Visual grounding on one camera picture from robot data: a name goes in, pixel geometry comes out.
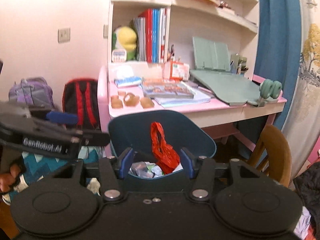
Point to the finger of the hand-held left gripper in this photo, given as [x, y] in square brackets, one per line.
[61, 118]
[96, 138]

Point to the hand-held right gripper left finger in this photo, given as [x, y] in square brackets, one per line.
[126, 163]

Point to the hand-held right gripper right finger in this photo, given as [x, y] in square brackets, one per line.
[186, 162]

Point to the clear plastic tissue wrapper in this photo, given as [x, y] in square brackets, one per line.
[143, 168]

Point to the red mesh bag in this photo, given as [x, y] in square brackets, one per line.
[162, 150]

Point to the teal plastic bin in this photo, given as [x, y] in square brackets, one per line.
[140, 130]

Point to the person's left hand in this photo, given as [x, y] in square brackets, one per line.
[7, 181]

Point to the red black backpack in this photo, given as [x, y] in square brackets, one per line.
[82, 100]

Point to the teal zigzag quilt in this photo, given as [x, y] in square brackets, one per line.
[50, 165]

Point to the purple grey backpack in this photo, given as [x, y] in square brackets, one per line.
[30, 92]

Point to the pink desk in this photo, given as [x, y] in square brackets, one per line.
[220, 112]

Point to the light blue folder stack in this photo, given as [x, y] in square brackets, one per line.
[185, 100]

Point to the blue white tissue pack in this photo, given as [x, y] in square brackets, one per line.
[127, 81]

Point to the orange picture book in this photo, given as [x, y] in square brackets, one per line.
[167, 90]

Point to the green slanted desk board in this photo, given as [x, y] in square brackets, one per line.
[225, 87]

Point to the white digital timer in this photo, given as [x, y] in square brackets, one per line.
[119, 55]

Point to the wooden chair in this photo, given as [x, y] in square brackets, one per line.
[275, 150]

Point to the orange white box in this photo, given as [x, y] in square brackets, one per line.
[176, 70]

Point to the yellow green plush toy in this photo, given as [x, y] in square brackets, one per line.
[126, 40]

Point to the green pen holder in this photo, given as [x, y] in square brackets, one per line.
[238, 65]

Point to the green book stand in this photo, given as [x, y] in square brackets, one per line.
[211, 53]

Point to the row of upright books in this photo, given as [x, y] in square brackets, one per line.
[152, 35]

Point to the dark cloth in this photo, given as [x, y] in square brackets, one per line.
[310, 187]

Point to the white tree print curtain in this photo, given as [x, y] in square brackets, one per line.
[307, 92]

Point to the white bookshelf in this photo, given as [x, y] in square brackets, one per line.
[190, 20]

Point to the blue curtain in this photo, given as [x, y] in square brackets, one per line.
[275, 42]

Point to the white wall socket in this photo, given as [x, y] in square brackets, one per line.
[64, 35]

